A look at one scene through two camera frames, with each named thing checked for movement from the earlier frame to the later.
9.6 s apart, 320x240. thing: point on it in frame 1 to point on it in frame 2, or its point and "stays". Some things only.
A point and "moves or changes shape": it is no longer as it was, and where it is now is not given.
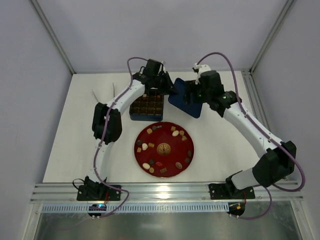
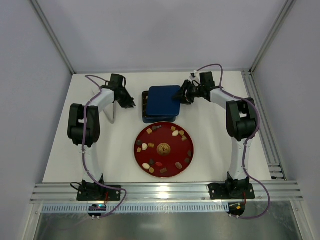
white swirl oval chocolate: [175, 133] stays
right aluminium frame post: [272, 37] stays
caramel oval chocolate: [178, 165] stays
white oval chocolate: [145, 165] stays
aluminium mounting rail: [160, 192] stays
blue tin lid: [179, 99] to [160, 102]
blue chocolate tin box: [147, 108] moves or changes shape
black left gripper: [163, 81] to [124, 97]
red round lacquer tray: [164, 149] stays
